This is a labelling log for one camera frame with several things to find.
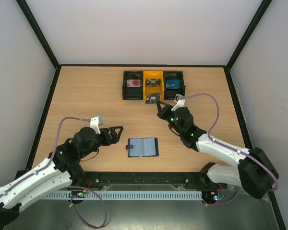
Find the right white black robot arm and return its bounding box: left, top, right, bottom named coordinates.
left=156, top=99, right=279, bottom=199

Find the left black bin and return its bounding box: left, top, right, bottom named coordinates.
left=122, top=71, right=144, bottom=100

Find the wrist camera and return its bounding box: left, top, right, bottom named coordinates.
left=90, top=115, right=103, bottom=135
left=171, top=94, right=186, bottom=111

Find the black bin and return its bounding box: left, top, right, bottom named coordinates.
left=122, top=71, right=144, bottom=100
left=163, top=71, right=185, bottom=100

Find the grey slotted cable duct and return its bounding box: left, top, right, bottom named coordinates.
left=44, top=190, right=202, bottom=201

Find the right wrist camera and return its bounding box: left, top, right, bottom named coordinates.
left=171, top=94, right=186, bottom=111

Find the right black bin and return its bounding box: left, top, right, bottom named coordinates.
left=163, top=71, right=185, bottom=100

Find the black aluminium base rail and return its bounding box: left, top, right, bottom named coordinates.
left=73, top=172, right=228, bottom=191

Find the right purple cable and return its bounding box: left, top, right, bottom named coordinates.
left=182, top=93, right=279, bottom=207

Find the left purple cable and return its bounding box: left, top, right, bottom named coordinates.
left=0, top=116, right=108, bottom=228

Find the navy blue card holder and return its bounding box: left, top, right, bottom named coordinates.
left=125, top=137, right=159, bottom=158

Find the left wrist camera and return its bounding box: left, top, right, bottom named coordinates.
left=90, top=115, right=103, bottom=135

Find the red white card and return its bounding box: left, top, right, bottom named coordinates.
left=126, top=79, right=141, bottom=87

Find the yellow middle bin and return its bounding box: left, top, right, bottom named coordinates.
left=143, top=70, right=165, bottom=100

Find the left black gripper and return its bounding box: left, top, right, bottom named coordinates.
left=80, top=126, right=123, bottom=159

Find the purple cable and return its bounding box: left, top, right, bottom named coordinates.
left=0, top=116, right=108, bottom=228
left=182, top=93, right=279, bottom=207

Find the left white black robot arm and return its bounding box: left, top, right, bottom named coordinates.
left=0, top=126, right=123, bottom=228

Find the black VIP card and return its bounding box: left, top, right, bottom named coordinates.
left=145, top=78, right=161, bottom=87
left=145, top=92, right=161, bottom=104

